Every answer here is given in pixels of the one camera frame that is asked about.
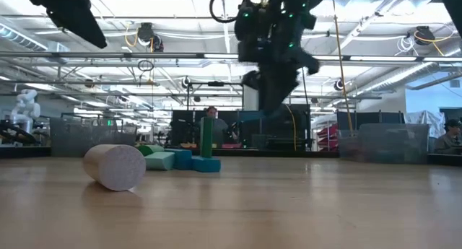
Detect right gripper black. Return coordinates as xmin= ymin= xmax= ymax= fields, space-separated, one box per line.
xmin=234 ymin=3 xmax=321 ymax=115

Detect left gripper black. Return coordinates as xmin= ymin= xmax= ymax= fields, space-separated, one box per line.
xmin=20 ymin=0 xmax=108 ymax=50

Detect green long block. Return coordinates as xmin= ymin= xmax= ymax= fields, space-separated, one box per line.
xmin=199 ymin=116 xmax=214 ymax=159

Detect light blue cube block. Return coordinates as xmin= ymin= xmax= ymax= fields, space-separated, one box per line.
xmin=144 ymin=151 xmax=177 ymax=172

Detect natural wood cylinder block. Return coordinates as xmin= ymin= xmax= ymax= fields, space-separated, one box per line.
xmin=83 ymin=144 xmax=147 ymax=192

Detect black screen panels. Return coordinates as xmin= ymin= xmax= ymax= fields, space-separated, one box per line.
xmin=170 ymin=109 xmax=269 ymax=146

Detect black cabinet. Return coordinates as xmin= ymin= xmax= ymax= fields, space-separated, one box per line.
xmin=266 ymin=103 xmax=312 ymax=152

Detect person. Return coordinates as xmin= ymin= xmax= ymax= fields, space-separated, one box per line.
xmin=196 ymin=105 xmax=239 ymax=147
xmin=432 ymin=118 xmax=462 ymax=155

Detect red shelf rack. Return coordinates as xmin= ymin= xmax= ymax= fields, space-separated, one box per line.
xmin=316 ymin=123 xmax=339 ymax=150

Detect clear plastic bin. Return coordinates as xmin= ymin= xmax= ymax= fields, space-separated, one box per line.
xmin=50 ymin=115 xmax=139 ymax=158
xmin=338 ymin=123 xmax=430 ymax=165

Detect black curved background equipment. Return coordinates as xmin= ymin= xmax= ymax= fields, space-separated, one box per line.
xmin=0 ymin=119 xmax=39 ymax=147

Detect green cylinder block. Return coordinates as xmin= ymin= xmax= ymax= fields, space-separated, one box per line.
xmin=136 ymin=144 xmax=166 ymax=157

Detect dark partition panels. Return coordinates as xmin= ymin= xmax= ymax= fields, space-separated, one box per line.
xmin=336 ymin=110 xmax=406 ymax=126

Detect pale patterned cloth cover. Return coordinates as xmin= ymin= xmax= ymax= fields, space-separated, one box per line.
xmin=403 ymin=110 xmax=449 ymax=156

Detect black tall unit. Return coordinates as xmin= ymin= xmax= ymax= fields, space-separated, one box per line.
xmin=439 ymin=107 xmax=462 ymax=122

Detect black hanging cable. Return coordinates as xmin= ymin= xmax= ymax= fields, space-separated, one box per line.
xmin=301 ymin=66 xmax=311 ymax=109

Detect black rig frame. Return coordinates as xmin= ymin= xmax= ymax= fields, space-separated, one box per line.
xmin=186 ymin=81 xmax=245 ymax=111

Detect short yellow cable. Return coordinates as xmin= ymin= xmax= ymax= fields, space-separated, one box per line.
xmin=284 ymin=102 xmax=297 ymax=152

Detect black ceiling cable reel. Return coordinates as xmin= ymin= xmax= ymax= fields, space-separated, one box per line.
xmin=136 ymin=22 xmax=165 ymax=53
xmin=414 ymin=25 xmax=436 ymax=46

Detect black aluminium table frame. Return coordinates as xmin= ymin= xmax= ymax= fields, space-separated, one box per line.
xmin=0 ymin=144 xmax=462 ymax=167

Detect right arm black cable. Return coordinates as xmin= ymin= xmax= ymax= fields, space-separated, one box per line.
xmin=209 ymin=0 xmax=253 ymax=25

